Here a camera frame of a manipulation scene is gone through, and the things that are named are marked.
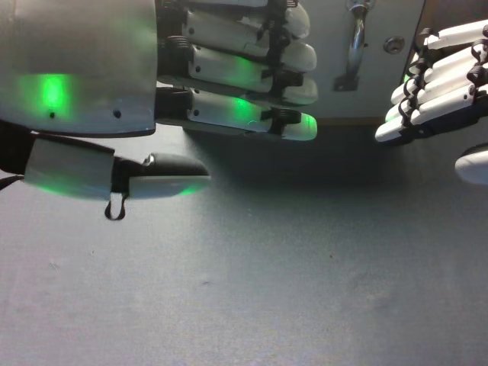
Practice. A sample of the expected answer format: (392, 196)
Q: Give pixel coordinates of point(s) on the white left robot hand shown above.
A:
(76, 57)

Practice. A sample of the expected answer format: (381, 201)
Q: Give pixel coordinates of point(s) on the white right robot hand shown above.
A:
(446, 95)

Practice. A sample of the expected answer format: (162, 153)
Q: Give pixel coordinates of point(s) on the white cabinet door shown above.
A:
(389, 15)

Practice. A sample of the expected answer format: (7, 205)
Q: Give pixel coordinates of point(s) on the round silver lock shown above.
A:
(393, 44)

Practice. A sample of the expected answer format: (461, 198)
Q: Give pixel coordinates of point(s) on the grey table cloth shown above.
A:
(244, 286)

